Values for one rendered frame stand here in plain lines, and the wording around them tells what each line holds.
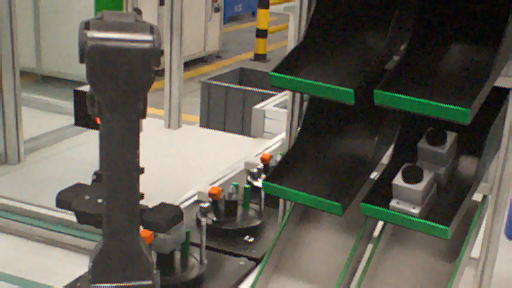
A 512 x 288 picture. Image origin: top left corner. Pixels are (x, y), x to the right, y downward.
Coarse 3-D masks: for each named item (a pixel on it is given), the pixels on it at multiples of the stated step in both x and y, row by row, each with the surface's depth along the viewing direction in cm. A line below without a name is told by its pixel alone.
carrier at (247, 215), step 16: (192, 208) 152; (208, 208) 146; (224, 208) 145; (240, 208) 149; (256, 208) 150; (272, 208) 156; (192, 224) 144; (208, 224) 140; (224, 224) 141; (240, 224) 142; (256, 224) 142; (272, 224) 148; (192, 240) 137; (208, 240) 138; (224, 240) 138; (240, 240) 139; (256, 240) 140; (272, 240) 140; (240, 256) 134; (256, 256) 133
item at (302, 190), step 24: (384, 72) 115; (312, 96) 109; (312, 120) 111; (336, 120) 115; (360, 120) 114; (384, 120) 104; (312, 144) 111; (336, 144) 110; (360, 144) 110; (384, 144) 106; (288, 168) 108; (312, 168) 107; (336, 168) 106; (360, 168) 106; (264, 192) 104; (288, 192) 101; (312, 192) 103; (336, 192) 102
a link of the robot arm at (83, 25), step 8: (96, 16) 80; (104, 16) 81; (112, 16) 81; (120, 16) 82; (128, 16) 82; (136, 16) 83; (80, 24) 76; (88, 24) 78; (152, 24) 80; (80, 32) 74; (152, 32) 80; (80, 40) 73; (160, 40) 76; (80, 48) 73; (160, 48) 75; (80, 56) 74; (160, 56) 76; (160, 64) 77; (96, 96) 96; (96, 104) 96; (96, 112) 98
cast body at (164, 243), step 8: (168, 232) 119; (176, 232) 120; (184, 232) 123; (160, 240) 118; (168, 240) 118; (176, 240) 121; (184, 240) 124; (152, 248) 119; (160, 248) 119; (168, 248) 119
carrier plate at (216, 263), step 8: (192, 248) 134; (208, 256) 131; (216, 256) 132; (224, 256) 132; (208, 264) 129; (216, 264) 129; (224, 264) 129; (232, 264) 129; (240, 264) 130; (248, 264) 130; (208, 272) 126; (216, 272) 126; (224, 272) 126; (232, 272) 127; (240, 272) 127; (248, 272) 128; (72, 280) 119; (208, 280) 123; (216, 280) 123; (224, 280) 124; (232, 280) 124; (240, 280) 125
